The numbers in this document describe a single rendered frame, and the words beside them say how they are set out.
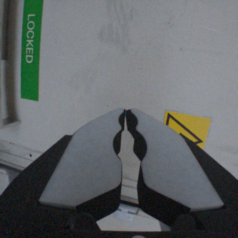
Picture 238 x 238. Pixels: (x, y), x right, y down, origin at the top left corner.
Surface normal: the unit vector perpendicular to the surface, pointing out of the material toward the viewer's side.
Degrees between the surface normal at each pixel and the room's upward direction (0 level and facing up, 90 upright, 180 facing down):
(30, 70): 93
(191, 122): 93
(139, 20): 93
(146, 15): 93
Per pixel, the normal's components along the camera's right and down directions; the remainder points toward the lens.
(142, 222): -0.24, 0.22
